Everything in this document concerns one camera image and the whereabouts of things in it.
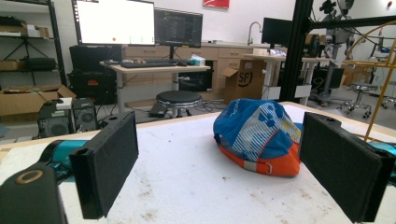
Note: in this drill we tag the white standing desk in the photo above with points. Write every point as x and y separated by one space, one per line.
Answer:
280 77

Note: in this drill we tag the yellow metal frame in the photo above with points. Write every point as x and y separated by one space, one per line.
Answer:
378 71

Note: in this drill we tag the printed cardboard box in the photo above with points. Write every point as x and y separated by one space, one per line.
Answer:
246 81

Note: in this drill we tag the black metal shelf rack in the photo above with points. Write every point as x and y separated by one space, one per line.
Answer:
29 43

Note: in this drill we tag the black computer tower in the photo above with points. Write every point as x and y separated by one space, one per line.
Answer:
67 116

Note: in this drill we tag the wooden cabinet counter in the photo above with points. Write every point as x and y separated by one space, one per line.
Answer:
224 56

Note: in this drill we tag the dark monitor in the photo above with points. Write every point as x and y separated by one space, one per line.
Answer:
178 28

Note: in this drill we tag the blue and orange cap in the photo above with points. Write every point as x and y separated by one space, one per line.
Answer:
258 137

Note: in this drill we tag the chrome rolling stool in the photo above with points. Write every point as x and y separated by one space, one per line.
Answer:
358 99

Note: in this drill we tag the white lit monitor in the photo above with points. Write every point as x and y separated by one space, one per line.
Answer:
114 21

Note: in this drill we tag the black monitor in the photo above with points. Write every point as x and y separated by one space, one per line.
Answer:
275 31

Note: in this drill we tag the chrome faucet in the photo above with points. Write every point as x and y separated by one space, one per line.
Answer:
253 31

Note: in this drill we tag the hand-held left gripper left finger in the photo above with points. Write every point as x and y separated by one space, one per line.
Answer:
106 161

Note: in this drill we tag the black equipment case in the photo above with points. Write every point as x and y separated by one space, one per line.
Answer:
91 73

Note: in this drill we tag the tissue box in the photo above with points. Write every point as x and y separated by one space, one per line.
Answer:
196 60

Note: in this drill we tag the round black stool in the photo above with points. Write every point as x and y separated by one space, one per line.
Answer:
178 101

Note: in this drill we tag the light wooden desk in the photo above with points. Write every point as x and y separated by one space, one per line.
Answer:
162 70

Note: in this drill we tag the computer mouse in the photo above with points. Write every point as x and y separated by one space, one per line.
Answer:
181 63

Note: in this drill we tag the red wall picture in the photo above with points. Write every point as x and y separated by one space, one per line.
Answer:
216 3

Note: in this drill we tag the black keyboard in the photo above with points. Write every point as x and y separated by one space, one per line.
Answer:
147 64

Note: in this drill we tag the open cardboard box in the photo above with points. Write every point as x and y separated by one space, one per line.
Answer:
28 101

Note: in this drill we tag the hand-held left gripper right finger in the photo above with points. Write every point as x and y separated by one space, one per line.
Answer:
342 165

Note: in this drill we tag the black metal frame post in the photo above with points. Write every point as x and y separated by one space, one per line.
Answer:
295 49

